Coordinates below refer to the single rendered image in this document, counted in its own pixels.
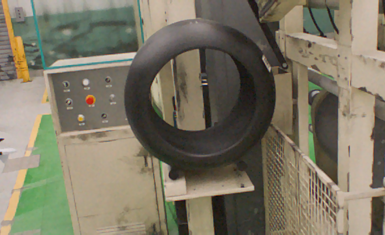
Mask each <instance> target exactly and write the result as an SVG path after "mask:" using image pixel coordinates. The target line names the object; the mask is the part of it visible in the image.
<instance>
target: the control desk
mask: <svg viewBox="0 0 385 235"><path fill-rule="evenodd" d="M131 63H132V61H124V62H117V63H105V64H98V65H86V66H79V67H67V68H60V69H48V70H44V71H43V73H44V79H45V82H46V90H47V94H48V100H49V104H50V110H51V114H52V121H53V125H54V131H55V135H56V141H57V147H58V152H59V155H60V159H61V165H62V169H63V175H64V179H65V187H66V190H67V196H68V200H69V207H70V213H71V217H72V224H73V228H74V235H168V223H167V216H166V205H165V199H164V189H163V182H162V172H161V162H160V161H159V160H158V159H156V158H155V157H154V156H152V155H151V154H150V153H149V152H147V150H146V149H145V148H144V147H143V146H142V145H141V143H139V141H138V140H137V138H136V137H135V135H134V133H133V131H132V129H131V127H130V125H129V122H128V119H127V115H126V114H125V107H124V88H125V81H127V76H128V73H129V69H130V66H131Z"/></svg>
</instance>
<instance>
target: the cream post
mask: <svg viewBox="0 0 385 235"><path fill-rule="evenodd" d="M165 5H166V11H167V18H168V23H167V25H170V24H173V23H176V22H180V21H183V20H195V18H196V8H195V0H165ZM171 63H172V69H173V76H174V95H175V101H176V108H177V111H176V113H177V125H178V129H182V130H186V131H201V130H204V129H206V125H205V116H204V102H203V93H202V78H201V70H200V55H199V49H195V50H189V51H187V52H185V53H183V54H180V55H178V56H177V57H175V58H173V59H172V60H171ZM185 202H186V209H187V222H188V228H189V235H215V234H214V226H213V210H212V202H211V196H205V197H200V198H190V199H185Z"/></svg>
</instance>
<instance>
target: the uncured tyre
mask: <svg viewBox="0 0 385 235"><path fill-rule="evenodd" d="M188 22H200V23H195V24H188ZM146 42H147V43H146ZM145 43H146V44H145ZM144 44H145V45H144ZM201 48H209V49H215V50H220V51H223V52H224V53H226V54H228V55H229V56H230V57H231V58H232V59H233V61H234V63H235V64H236V67H237V69H238V72H239V79H240V91H239V97H238V100H237V102H236V105H235V107H234V108H233V110H232V111H231V113H229V115H228V116H226V118H225V119H223V120H222V121H221V122H220V123H218V124H216V125H215V126H213V127H210V128H208V129H204V130H201V131H186V130H182V129H178V128H176V127H173V126H171V125H170V124H168V123H167V122H165V121H164V120H163V119H162V118H161V117H160V116H159V115H158V113H156V111H155V109H154V108H153V106H152V104H151V101H150V98H149V92H150V89H151V86H152V83H153V81H154V79H155V77H156V75H157V73H158V72H159V71H160V70H161V69H162V68H163V67H164V66H165V65H166V64H167V63H168V62H169V61H171V60H172V59H173V58H175V57H177V56H178V55H180V54H183V53H185V52H187V51H189V50H195V49H201ZM263 56H265V55H264V53H263V52H262V50H261V49H260V48H259V47H258V46H257V45H256V44H255V43H254V42H253V41H252V40H251V39H250V38H249V37H248V36H247V35H245V34H243V33H242V32H241V31H238V30H237V29H234V28H233V27H230V26H227V25H224V24H221V23H219V22H214V21H211V20H200V19H199V18H195V20H183V21H180V22H176V23H172V24H170V25H167V26H166V27H163V28H162V29H160V30H158V31H157V32H155V33H154V34H152V36H150V37H149V38H148V39H147V40H146V41H145V42H144V43H143V45H141V47H140V48H139V49H138V51H137V53H136V55H135V57H134V59H133V60H132V63H131V66H130V69H129V73H128V76H127V81H125V88H124V107H125V114H126V115H127V119H128V122H129V125H130V127H131V129H132V131H133V133H134V135H135V137H136V138H137V140H138V141H139V143H141V145H142V146H143V147H144V148H145V149H146V150H147V152H149V153H150V154H151V155H152V156H154V157H155V158H156V159H158V160H160V161H162V162H164V163H165V164H167V165H170V166H173V167H175V168H179V169H182V170H189V171H208V170H215V169H218V168H222V167H225V166H228V165H231V164H233V163H235V162H236V161H238V160H240V159H242V158H243V157H244V156H246V155H247V154H248V153H249V152H251V150H252V149H253V148H254V147H255V146H256V145H257V144H258V143H259V141H260V140H261V139H262V138H263V137H264V135H265V134H266V132H267V130H268V128H269V126H270V124H271V121H272V118H273V113H274V110H275V102H276V88H275V79H274V75H273V71H272V69H271V71H269V70H268V68H267V66H266V64H265V63H264V60H263ZM265 58H266V56H265ZM266 60H267V58H266ZM267 62H268V63H269V61H268V60H267ZM269 65H270V64H269ZM270 67H271V66H270Z"/></svg>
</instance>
